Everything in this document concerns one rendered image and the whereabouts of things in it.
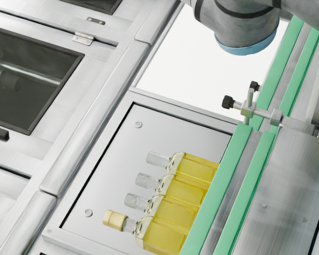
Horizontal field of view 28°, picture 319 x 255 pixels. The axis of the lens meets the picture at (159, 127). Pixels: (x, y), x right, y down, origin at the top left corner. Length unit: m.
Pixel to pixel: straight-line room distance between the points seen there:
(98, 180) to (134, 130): 0.17
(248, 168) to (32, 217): 0.54
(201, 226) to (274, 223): 0.13
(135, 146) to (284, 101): 0.39
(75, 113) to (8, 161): 0.22
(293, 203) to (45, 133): 0.76
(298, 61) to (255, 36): 0.46
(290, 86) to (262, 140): 0.26
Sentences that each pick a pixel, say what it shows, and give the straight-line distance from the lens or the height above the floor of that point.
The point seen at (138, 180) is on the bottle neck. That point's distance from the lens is 1.38.
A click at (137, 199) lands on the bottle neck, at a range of 1.35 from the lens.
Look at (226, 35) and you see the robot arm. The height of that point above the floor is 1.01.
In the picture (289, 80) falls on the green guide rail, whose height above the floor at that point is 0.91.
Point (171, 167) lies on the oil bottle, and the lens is 1.37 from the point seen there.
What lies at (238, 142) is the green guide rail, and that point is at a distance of 1.28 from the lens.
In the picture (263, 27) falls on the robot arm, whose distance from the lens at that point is 1.12.
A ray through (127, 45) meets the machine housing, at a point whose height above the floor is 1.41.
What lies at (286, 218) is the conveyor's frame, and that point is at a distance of 1.18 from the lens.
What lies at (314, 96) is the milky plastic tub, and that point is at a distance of 1.28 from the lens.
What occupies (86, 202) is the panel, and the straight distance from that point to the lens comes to 1.52.
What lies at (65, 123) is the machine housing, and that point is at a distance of 1.71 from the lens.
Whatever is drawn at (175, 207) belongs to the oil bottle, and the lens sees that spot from 1.32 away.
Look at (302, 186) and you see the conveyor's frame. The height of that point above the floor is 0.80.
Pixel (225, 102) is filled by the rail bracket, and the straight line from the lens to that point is 1.32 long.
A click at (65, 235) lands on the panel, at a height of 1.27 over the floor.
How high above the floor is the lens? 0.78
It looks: 15 degrees up
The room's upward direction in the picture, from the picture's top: 72 degrees counter-clockwise
